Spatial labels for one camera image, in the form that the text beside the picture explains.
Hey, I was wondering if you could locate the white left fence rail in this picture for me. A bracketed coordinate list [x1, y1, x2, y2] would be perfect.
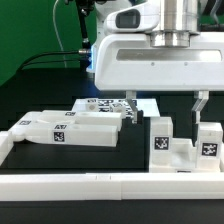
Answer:
[0, 131, 14, 165]

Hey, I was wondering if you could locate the white fence rail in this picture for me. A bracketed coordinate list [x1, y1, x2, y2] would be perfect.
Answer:
[0, 131, 14, 165]
[0, 173, 224, 201]

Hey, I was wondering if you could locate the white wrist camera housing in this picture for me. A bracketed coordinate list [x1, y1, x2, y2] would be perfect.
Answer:
[104, 2, 160, 33]

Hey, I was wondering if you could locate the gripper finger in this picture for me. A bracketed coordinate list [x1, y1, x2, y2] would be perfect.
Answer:
[126, 91, 138, 124]
[192, 90, 209, 124]

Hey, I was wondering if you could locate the white flat back plate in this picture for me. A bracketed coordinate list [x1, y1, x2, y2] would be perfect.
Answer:
[72, 98, 160, 118]

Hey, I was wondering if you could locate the black cable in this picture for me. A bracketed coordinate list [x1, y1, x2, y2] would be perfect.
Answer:
[16, 49, 91, 73]

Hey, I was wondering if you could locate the white thin cable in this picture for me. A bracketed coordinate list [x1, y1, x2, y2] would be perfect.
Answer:
[52, 0, 69, 69]

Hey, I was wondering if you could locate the white chair seat piece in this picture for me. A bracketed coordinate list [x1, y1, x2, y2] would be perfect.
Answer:
[148, 137, 224, 174]

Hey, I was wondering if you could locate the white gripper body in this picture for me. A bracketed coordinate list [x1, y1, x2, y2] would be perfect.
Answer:
[95, 32, 224, 91]

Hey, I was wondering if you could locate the white front fence rail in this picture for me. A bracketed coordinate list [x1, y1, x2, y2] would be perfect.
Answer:
[0, 173, 224, 201]

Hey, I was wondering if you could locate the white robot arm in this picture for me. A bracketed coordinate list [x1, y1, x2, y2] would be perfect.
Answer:
[95, 0, 224, 115]

